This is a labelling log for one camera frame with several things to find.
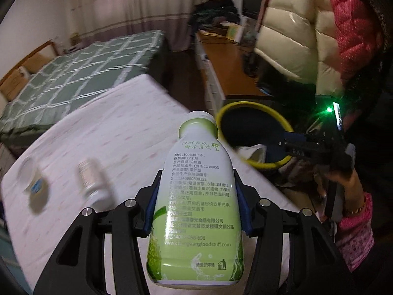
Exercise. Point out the red dotted jacket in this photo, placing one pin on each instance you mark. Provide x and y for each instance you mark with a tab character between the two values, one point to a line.
358	33

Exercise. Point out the dark clothes pile on desk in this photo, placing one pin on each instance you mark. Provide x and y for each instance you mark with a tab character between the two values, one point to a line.
206	13

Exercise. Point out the pink striped curtain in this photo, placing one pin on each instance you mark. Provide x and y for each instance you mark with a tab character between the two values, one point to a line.
102	20

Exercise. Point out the wooden desk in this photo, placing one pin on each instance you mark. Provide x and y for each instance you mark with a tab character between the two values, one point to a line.
220	63

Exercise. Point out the left brown pillow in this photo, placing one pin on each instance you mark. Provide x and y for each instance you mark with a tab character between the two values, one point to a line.
14	83

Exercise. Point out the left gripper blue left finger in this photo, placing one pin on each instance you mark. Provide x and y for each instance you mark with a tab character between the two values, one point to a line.
151	194

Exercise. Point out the white floral tablecloth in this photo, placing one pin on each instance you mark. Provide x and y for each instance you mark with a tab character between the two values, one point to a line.
127	131

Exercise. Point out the green drink carton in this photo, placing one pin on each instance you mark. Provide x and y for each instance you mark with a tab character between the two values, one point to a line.
196	239

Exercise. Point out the cream puffer jacket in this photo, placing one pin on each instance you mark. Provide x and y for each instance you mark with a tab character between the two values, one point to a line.
298	38

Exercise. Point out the crumpled white tissue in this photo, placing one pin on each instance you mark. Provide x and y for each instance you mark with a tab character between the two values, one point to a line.
256	153

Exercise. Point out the person's right hand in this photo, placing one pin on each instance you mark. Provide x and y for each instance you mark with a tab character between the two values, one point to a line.
354	200

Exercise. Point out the right brown pillow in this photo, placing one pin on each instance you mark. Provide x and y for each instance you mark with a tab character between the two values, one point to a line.
36	62

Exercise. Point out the yellow rim trash bin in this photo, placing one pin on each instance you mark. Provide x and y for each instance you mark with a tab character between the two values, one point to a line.
246	123

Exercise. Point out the brown pillow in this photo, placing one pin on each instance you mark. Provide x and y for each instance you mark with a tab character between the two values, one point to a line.
14	83
36	62

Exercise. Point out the tissue box on far nightstand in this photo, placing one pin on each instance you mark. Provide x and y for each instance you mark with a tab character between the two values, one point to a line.
75	39

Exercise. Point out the bed with green plaid duvet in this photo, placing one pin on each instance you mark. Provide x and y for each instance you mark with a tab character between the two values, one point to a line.
69	81

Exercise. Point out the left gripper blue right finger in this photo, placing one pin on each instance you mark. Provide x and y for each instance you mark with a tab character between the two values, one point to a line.
246	202

